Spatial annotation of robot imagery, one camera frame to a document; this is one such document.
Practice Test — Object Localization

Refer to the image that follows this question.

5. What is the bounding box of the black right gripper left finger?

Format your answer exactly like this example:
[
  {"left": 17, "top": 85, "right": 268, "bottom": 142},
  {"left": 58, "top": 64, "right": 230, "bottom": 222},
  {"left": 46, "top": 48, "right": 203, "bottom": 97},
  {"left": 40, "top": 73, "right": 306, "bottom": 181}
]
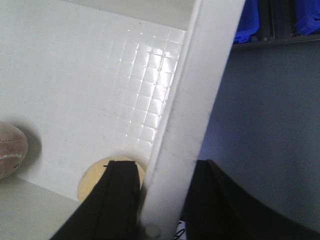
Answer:
[{"left": 52, "top": 160, "right": 140, "bottom": 240}]

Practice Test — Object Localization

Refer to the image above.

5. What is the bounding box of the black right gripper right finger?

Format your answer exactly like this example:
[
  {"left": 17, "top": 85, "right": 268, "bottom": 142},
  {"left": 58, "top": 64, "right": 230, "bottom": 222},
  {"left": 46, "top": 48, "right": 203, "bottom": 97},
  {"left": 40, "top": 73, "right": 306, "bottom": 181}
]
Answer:
[{"left": 182, "top": 159, "right": 320, "bottom": 240}]

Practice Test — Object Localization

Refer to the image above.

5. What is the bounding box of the yellow plush toy green stripe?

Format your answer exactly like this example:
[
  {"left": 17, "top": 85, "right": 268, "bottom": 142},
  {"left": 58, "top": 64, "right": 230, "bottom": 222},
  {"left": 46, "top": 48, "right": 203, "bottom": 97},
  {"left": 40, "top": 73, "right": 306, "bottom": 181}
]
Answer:
[{"left": 77, "top": 155, "right": 145, "bottom": 203}]

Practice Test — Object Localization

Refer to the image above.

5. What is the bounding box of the pink plush toy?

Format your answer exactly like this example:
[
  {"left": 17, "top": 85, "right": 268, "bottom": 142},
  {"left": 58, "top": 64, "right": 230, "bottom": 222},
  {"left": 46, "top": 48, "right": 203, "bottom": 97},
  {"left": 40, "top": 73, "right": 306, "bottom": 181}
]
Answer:
[{"left": 0, "top": 121, "right": 28, "bottom": 179}]

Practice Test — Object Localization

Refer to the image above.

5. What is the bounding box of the white plastic Totelife crate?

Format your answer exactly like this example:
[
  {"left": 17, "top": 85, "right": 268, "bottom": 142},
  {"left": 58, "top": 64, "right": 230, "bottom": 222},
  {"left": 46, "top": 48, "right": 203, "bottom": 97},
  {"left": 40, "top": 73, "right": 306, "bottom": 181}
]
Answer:
[{"left": 0, "top": 0, "right": 244, "bottom": 240}]

